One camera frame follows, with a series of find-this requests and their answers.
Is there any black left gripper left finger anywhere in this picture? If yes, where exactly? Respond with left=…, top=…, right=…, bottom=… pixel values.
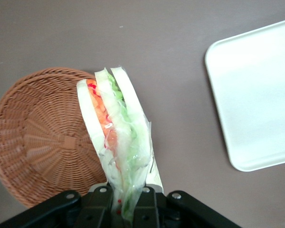
left=77, top=185, right=115, bottom=228

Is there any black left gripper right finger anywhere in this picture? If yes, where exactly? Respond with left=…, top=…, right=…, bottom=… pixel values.
left=132, top=186, right=160, bottom=228

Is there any triangle sandwich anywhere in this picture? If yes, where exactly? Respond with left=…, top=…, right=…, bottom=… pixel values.
left=76, top=66, right=164, bottom=222

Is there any round brown wicker basket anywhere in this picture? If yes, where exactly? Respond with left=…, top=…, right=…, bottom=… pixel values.
left=0, top=67, right=111, bottom=210

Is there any beige plastic tray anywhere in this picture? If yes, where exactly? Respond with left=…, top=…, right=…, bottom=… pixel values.
left=205, top=17, right=285, bottom=172

